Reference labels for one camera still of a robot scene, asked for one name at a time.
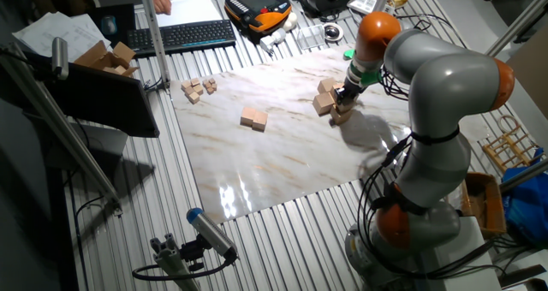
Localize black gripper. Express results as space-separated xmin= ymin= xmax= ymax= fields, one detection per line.
xmin=332 ymin=81 xmax=363 ymax=112

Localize person right hand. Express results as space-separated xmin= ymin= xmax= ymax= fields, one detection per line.
xmin=149 ymin=0 xmax=173 ymax=15

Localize clear plastic box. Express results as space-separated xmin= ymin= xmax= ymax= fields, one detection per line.
xmin=296 ymin=24 xmax=326 ymax=51

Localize marble pattern table sheet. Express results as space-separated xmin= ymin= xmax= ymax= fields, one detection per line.
xmin=170 ymin=44 xmax=412 ymax=225

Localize white egg-shaped object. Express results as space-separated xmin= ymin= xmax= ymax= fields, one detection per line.
xmin=282 ymin=11 xmax=299 ymax=32

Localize white control box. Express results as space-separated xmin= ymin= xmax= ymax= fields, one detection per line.
xmin=346 ymin=0 xmax=395 ymax=16

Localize orange black teach pendant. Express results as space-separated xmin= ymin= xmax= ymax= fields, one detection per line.
xmin=224 ymin=0 xmax=293 ymax=38

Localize wooden rack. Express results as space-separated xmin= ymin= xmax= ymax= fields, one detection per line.
xmin=482 ymin=114 xmax=543 ymax=175

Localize black computer keyboard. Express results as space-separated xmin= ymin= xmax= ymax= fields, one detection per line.
xmin=127 ymin=19 xmax=237 ymax=56

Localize blank white paper pad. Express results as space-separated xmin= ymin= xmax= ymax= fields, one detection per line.
xmin=156 ymin=0 xmax=223 ymax=28

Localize brown cardboard box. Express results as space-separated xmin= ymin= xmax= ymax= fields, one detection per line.
xmin=460 ymin=171 xmax=509 ymax=240

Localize brown cardboard sheet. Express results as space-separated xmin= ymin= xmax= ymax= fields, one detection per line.
xmin=504 ymin=23 xmax=548 ymax=110

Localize blue bag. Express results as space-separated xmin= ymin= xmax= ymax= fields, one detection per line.
xmin=500 ymin=147 xmax=548 ymax=246

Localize black mouse pad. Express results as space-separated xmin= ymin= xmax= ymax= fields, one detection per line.
xmin=87 ymin=3 xmax=137 ymax=44

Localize short aluminium profile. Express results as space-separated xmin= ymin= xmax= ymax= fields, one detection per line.
xmin=149 ymin=233 xmax=201 ymax=291

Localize black monitor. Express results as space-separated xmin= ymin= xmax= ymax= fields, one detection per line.
xmin=25 ymin=59 xmax=161 ymax=139

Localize black computer mouse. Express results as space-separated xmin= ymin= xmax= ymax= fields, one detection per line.
xmin=101 ymin=15 xmax=118 ymax=36

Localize open cardboard box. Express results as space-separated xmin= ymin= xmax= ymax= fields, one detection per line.
xmin=74 ymin=40 xmax=141 ymax=79

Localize long aluminium beam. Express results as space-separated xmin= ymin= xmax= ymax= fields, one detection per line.
xmin=0 ymin=42 xmax=124 ymax=217

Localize printed white paper sheets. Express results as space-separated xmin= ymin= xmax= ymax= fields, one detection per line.
xmin=11 ymin=11 xmax=113 ymax=63

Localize green printed camera mount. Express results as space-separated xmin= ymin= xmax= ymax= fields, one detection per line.
xmin=342 ymin=48 xmax=383 ymax=88

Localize black usb cable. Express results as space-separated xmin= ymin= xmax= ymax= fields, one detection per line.
xmin=354 ymin=134 xmax=429 ymax=282
xmin=354 ymin=150 xmax=429 ymax=282

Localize silver camera blue cap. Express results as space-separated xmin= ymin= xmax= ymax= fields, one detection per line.
xmin=186 ymin=207 xmax=239 ymax=260

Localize aluminium frame post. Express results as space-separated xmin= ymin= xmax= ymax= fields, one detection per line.
xmin=486 ymin=0 xmax=548 ymax=57

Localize thin aluminium post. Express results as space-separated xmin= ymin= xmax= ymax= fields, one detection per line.
xmin=136 ymin=0 xmax=171 ymax=89

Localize white pedestal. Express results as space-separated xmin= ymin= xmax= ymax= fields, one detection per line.
xmin=421 ymin=216 xmax=503 ymax=291

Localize black camera clamp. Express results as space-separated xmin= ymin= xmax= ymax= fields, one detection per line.
xmin=179 ymin=235 xmax=207 ymax=273

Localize silver depth camera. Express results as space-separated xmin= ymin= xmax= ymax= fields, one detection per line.
xmin=51 ymin=37 xmax=70 ymax=81

